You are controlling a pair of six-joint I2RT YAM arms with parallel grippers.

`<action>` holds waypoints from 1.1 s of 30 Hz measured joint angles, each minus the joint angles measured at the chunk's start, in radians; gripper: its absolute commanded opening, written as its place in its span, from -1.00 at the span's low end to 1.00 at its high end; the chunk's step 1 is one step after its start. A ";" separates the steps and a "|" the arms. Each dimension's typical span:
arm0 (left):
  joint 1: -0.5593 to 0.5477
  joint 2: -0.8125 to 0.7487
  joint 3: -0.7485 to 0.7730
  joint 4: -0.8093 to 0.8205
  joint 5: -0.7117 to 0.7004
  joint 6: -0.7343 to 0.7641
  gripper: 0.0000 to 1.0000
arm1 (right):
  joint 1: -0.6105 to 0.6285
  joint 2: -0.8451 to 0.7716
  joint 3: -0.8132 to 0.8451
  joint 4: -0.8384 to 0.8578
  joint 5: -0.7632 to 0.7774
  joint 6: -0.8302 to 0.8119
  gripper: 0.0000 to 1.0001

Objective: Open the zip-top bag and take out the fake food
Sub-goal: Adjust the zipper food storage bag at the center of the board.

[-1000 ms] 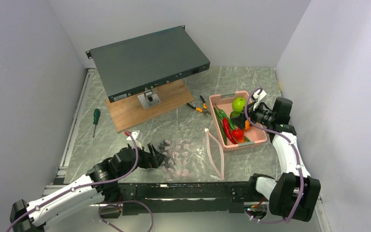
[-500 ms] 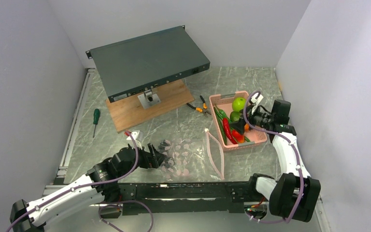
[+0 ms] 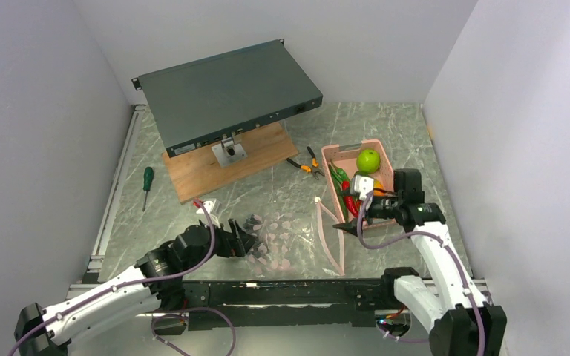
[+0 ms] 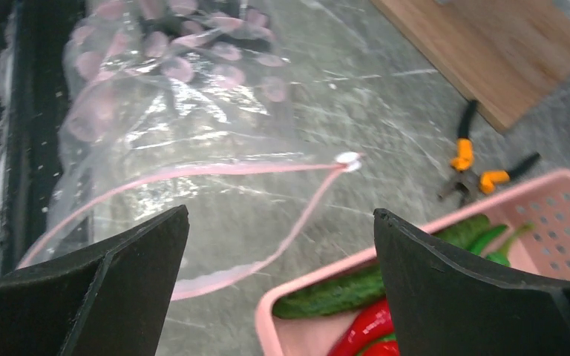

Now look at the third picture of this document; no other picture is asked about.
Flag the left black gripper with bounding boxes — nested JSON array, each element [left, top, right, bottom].
[[183, 217, 258, 272]]

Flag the red fake chili pepper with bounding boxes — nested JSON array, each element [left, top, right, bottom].
[[341, 180, 360, 218]]

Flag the dark fake grape bunch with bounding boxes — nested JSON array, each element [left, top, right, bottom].
[[243, 214, 263, 234]]

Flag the green fake bean pod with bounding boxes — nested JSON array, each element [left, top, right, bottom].
[[335, 191, 350, 221]]

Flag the orange fake fruit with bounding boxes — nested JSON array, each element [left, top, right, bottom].
[[353, 171, 387, 197]]

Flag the green fake chili pepper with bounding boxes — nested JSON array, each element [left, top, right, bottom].
[[330, 160, 350, 192]]

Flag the clear zip top bag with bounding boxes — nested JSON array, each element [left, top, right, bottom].
[[246, 197, 346, 279]]

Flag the green fake apple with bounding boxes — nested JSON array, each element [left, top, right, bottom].
[[356, 149, 381, 174]]

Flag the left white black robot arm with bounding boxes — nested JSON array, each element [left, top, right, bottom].
[[9, 219, 258, 355]]

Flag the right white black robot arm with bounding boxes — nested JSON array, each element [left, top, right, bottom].
[[334, 168, 508, 355]]

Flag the pink perforated plastic basket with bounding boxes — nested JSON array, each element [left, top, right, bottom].
[[321, 139, 394, 224]]

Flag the orange black pliers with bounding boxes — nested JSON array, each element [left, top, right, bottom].
[[286, 146, 325, 179]]

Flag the brown wooden board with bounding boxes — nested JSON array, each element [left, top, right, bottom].
[[163, 122, 298, 203]]

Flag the dark grey rack server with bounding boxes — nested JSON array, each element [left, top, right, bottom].
[[132, 39, 324, 157]]

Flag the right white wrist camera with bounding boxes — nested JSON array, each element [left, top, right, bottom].
[[350, 174, 375, 200]]

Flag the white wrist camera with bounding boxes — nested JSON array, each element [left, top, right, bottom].
[[350, 174, 375, 200], [194, 198, 221, 226]]

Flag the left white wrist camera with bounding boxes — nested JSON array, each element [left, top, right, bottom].
[[194, 198, 221, 226]]

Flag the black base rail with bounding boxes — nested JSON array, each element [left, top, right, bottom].
[[160, 278, 402, 331]]

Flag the metal bracket with knob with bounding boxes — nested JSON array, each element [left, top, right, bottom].
[[211, 136, 248, 168]]

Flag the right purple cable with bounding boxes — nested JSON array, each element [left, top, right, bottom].
[[356, 194, 487, 356]]

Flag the purple cable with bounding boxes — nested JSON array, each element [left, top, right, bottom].
[[8, 200, 238, 356], [356, 194, 487, 356]]

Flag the green handled screwdriver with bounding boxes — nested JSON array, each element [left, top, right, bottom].
[[142, 166, 154, 212]]

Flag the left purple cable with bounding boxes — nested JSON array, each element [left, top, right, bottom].
[[8, 200, 238, 356]]

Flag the aluminium frame rail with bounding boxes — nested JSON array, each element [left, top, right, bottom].
[[66, 104, 148, 300]]

